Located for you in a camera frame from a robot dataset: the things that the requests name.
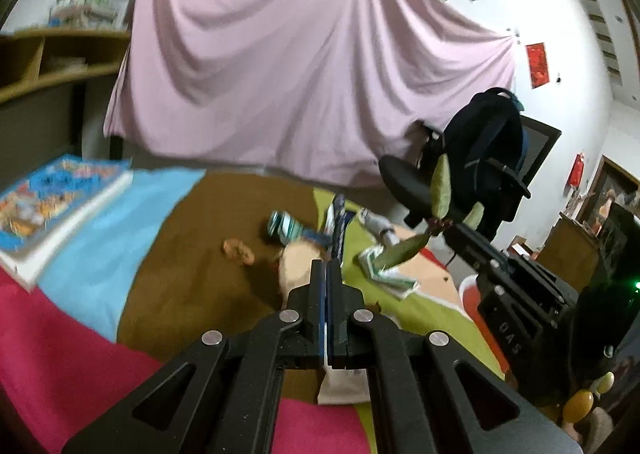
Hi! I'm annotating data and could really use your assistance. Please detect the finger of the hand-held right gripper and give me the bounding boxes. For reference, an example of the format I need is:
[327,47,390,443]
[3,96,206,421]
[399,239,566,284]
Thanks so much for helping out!
[446,223,582,330]

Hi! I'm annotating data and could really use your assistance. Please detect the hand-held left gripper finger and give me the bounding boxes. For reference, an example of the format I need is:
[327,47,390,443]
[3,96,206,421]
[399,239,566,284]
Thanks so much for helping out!
[327,259,585,454]
[60,259,327,454]

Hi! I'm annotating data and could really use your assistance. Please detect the green leaf twig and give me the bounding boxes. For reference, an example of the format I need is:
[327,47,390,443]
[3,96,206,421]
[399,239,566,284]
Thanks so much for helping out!
[372,153,486,271]

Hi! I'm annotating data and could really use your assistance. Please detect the green and white paper packet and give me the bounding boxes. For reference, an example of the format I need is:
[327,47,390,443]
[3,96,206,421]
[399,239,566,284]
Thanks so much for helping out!
[356,244,421,300]

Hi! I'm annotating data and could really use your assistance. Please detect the wooden cabinet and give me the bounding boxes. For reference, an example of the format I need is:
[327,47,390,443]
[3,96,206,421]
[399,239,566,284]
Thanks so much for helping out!
[537,211,601,292]

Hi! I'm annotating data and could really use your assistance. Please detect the black office chair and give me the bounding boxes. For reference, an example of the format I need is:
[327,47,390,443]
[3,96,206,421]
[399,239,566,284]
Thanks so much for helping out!
[378,117,562,240]

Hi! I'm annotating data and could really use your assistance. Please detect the teal crumpled wrapper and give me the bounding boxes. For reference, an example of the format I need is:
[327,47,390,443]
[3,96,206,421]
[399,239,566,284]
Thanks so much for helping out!
[265,211,326,245]

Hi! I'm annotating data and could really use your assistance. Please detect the white crumpled wrapper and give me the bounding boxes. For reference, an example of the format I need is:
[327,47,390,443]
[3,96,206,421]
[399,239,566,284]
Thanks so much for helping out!
[357,207,401,247]

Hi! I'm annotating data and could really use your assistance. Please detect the dark blue backpack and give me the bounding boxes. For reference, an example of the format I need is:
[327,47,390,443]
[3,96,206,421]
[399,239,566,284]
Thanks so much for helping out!
[442,87,526,222]

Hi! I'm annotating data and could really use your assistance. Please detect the red hanging ornament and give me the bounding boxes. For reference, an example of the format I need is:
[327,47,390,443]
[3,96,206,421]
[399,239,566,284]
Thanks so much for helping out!
[567,151,587,190]

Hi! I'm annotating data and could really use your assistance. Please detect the colourful printed blanket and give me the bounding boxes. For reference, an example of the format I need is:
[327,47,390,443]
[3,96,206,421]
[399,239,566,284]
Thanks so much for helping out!
[0,167,506,454]

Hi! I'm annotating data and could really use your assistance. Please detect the pink hanging sheet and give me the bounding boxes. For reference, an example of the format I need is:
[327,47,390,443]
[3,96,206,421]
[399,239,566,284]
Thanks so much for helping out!
[102,0,518,187]

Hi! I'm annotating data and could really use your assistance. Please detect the colourful cartoon book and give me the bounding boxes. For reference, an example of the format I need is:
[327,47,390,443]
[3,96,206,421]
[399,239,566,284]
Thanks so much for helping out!
[0,157,135,291]

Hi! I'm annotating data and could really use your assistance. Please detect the wooden shelf desk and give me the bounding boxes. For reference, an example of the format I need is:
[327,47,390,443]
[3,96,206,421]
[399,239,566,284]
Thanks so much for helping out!
[0,27,132,165]

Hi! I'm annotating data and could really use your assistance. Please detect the pile of books and papers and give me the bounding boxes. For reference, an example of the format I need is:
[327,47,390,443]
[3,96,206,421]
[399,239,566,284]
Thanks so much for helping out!
[50,0,128,30]

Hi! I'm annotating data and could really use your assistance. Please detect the red wall poster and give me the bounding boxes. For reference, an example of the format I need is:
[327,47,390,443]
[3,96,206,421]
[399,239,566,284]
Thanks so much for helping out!
[525,42,551,90]

